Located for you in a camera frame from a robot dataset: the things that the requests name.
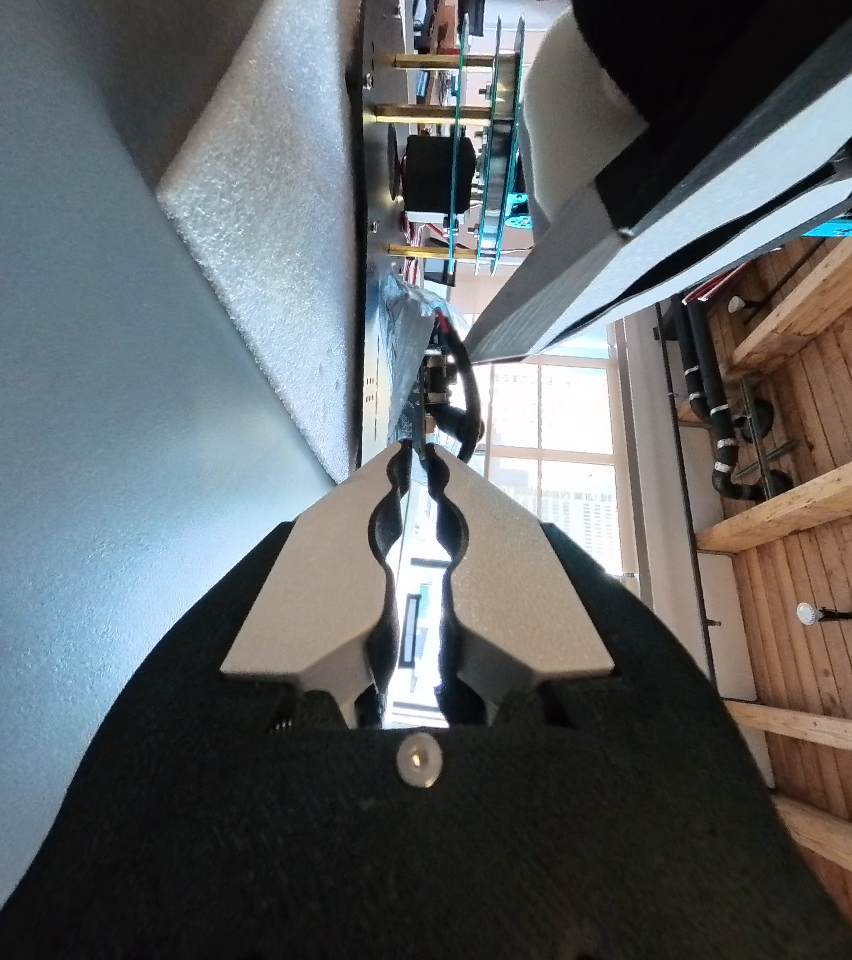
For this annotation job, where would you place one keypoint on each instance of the black ceiling pipes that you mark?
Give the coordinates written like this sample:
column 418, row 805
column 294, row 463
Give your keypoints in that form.
column 718, row 420

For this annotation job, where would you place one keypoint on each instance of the white pendant lamp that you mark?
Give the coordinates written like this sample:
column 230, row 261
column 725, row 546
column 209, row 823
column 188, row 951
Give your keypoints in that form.
column 807, row 612

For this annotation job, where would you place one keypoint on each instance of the black metal base plate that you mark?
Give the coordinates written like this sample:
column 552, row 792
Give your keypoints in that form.
column 375, row 225

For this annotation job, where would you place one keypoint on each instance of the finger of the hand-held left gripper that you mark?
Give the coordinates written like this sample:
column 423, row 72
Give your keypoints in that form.
column 576, row 270

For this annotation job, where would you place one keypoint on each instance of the white foam sheet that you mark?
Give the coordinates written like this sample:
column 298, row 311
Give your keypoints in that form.
column 276, row 195

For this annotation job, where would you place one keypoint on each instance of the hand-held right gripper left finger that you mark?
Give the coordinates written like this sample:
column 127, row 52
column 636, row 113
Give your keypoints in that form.
column 306, row 600

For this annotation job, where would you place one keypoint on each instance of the large office windows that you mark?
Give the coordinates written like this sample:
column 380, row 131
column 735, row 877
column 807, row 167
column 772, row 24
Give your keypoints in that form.
column 546, row 435

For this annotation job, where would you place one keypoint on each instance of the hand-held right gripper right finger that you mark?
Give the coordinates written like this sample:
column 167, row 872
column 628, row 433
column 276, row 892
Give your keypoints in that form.
column 531, row 600

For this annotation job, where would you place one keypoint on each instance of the silver plastic parts bag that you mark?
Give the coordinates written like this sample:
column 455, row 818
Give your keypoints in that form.
column 429, row 488

